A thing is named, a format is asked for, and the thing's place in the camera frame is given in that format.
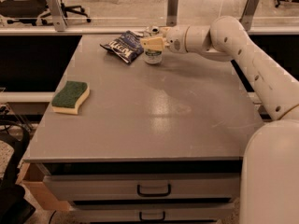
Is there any left metal bracket post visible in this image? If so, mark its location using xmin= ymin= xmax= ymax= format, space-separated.
xmin=46 ymin=0 xmax=67 ymax=32

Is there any green yellow sponge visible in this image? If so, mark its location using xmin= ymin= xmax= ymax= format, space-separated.
xmin=51 ymin=81 xmax=90 ymax=115

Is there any lower grey drawer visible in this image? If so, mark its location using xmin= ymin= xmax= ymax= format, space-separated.
xmin=72 ymin=203 xmax=234 ymax=223

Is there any middle metal bracket post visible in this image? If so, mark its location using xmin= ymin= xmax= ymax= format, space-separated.
xmin=166 ymin=0 xmax=178 ymax=26

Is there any grey drawer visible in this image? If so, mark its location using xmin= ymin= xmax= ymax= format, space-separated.
xmin=72 ymin=203 xmax=234 ymax=223
xmin=43 ymin=174 xmax=239 ymax=202

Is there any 7up soda can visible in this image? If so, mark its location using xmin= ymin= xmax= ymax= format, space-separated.
xmin=143 ymin=26 xmax=163 ymax=65

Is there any blue chip bag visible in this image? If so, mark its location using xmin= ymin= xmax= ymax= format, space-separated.
xmin=101 ymin=31 xmax=144 ymax=64

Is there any metal bracket post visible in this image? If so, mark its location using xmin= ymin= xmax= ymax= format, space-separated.
xmin=46 ymin=0 xmax=67 ymax=32
xmin=166 ymin=0 xmax=178 ymax=26
xmin=239 ymin=0 xmax=260 ymax=31

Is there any upper grey drawer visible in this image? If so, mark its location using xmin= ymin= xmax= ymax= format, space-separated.
xmin=43 ymin=174 xmax=239 ymax=202

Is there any cardboard box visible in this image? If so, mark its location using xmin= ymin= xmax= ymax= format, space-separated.
xmin=17 ymin=162 xmax=70 ymax=211

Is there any black upper drawer handle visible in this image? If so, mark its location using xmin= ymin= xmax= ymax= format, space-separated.
xmin=136 ymin=184 xmax=172 ymax=198

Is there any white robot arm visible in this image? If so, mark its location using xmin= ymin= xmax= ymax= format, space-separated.
xmin=140 ymin=16 xmax=299 ymax=224

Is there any black chair at left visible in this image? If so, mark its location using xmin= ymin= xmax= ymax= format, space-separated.
xmin=0 ymin=120 xmax=36 ymax=224

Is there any black lower drawer handle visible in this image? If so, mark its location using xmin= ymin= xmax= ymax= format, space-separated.
xmin=138 ymin=211 xmax=166 ymax=222

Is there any black office chair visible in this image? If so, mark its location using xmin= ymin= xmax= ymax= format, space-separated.
xmin=0 ymin=0 xmax=92 ymax=26

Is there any right metal bracket post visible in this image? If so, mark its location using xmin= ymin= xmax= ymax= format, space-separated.
xmin=239 ymin=0 xmax=260 ymax=31

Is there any black drawer handle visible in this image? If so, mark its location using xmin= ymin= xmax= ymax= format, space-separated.
xmin=136 ymin=184 xmax=172 ymax=198
xmin=138 ymin=211 xmax=166 ymax=222

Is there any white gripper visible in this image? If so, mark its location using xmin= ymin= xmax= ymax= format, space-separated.
xmin=140 ymin=25 xmax=189 ymax=54

